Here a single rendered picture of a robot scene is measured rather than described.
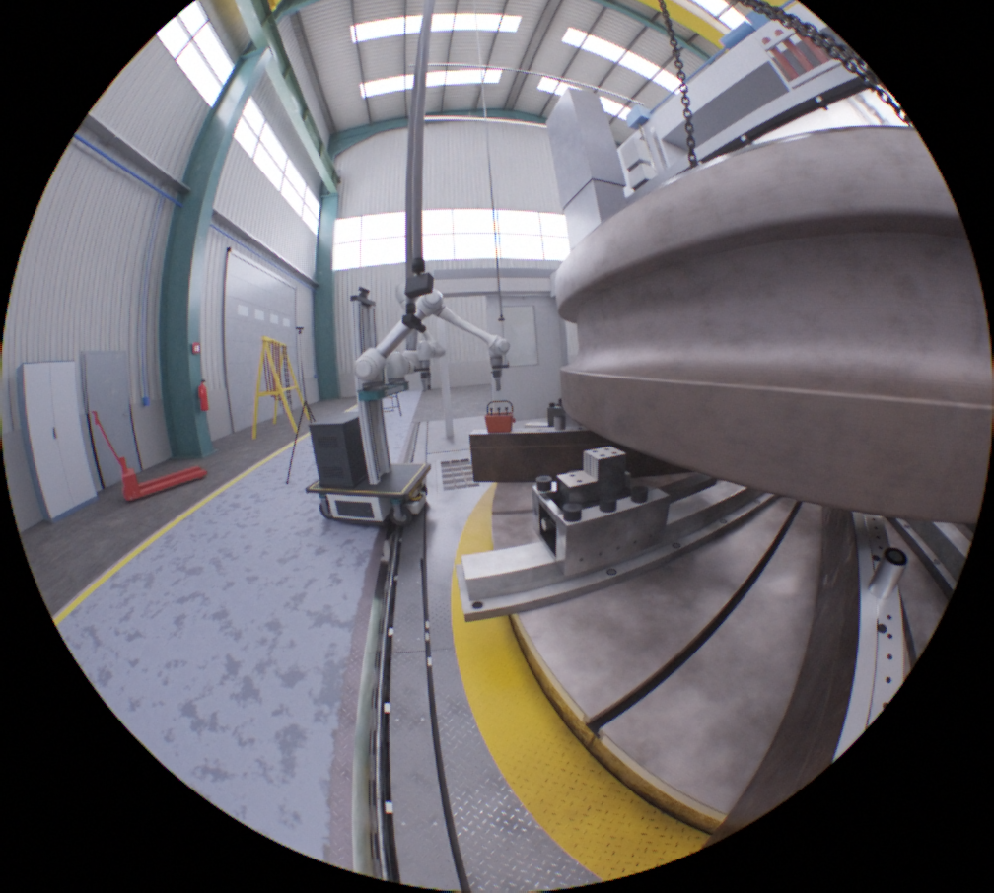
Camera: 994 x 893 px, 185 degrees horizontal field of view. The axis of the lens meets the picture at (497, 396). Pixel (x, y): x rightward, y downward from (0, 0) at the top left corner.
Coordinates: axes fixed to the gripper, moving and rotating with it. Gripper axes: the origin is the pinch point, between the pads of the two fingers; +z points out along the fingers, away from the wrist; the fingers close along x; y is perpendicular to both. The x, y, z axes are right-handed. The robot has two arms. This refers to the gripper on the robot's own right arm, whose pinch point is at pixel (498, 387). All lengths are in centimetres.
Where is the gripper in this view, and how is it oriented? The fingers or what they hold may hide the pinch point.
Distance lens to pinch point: 225.3
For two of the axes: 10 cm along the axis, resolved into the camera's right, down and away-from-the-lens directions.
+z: 0.7, 9.9, 1.2
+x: -1.3, 1.3, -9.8
